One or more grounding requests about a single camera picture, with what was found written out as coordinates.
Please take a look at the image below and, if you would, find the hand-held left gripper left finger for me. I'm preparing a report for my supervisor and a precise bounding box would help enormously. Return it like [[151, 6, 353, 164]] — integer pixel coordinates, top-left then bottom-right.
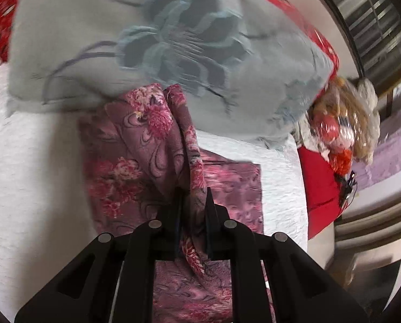
[[15, 187, 185, 323]]

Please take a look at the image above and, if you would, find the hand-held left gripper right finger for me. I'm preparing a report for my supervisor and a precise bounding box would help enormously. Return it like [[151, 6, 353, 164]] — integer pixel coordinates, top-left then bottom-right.
[[204, 187, 370, 323]]

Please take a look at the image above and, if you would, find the pink floral shirt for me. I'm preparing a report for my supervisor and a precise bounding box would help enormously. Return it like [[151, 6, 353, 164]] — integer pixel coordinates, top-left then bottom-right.
[[77, 83, 276, 323]]

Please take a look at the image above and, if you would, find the plain red cloth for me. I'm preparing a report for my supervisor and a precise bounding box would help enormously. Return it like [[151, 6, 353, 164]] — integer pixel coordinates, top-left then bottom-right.
[[298, 146, 343, 239]]

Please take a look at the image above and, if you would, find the beige cloth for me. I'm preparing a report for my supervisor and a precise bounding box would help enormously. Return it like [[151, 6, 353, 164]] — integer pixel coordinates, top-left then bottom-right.
[[293, 114, 324, 152]]

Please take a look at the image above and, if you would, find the black clip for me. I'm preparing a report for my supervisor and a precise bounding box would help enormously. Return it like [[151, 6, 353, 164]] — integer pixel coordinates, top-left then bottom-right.
[[336, 171, 358, 209]]

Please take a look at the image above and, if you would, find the white quilted blanket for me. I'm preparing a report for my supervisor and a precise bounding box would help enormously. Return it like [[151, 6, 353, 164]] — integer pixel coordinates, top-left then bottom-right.
[[0, 49, 309, 323]]

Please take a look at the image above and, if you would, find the plastic bag of plush toys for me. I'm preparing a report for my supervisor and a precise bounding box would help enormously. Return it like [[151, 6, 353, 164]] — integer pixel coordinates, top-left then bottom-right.
[[308, 76, 382, 175]]

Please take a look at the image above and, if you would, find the grey flower print pillow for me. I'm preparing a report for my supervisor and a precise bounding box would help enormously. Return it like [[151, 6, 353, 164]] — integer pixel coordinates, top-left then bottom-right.
[[6, 0, 336, 151]]

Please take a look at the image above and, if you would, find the purple cloth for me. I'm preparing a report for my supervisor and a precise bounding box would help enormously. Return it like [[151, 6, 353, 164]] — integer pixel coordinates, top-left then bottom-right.
[[350, 114, 401, 191]]

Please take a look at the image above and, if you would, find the barred window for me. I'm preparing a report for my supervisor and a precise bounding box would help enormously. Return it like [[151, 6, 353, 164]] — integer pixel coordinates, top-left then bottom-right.
[[303, 0, 401, 91]]

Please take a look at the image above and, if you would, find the wooden rail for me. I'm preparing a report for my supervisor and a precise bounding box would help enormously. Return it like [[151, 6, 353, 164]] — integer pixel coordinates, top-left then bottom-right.
[[335, 193, 401, 246]]

